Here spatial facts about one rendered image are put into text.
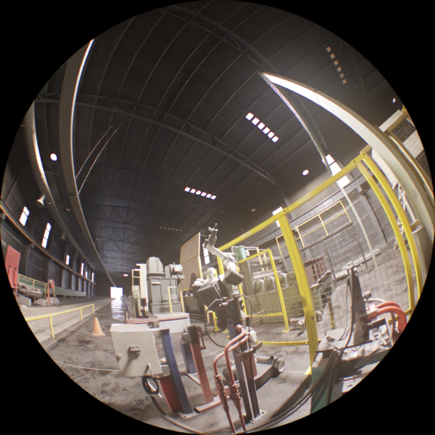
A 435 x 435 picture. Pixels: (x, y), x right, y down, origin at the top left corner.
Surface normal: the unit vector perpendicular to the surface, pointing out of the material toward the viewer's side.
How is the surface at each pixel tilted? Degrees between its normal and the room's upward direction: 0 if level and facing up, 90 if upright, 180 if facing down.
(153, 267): 90
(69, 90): 180
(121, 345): 90
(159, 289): 90
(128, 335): 90
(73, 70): 180
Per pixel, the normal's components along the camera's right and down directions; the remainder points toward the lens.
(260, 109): 0.07, 0.84
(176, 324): 0.59, -0.48
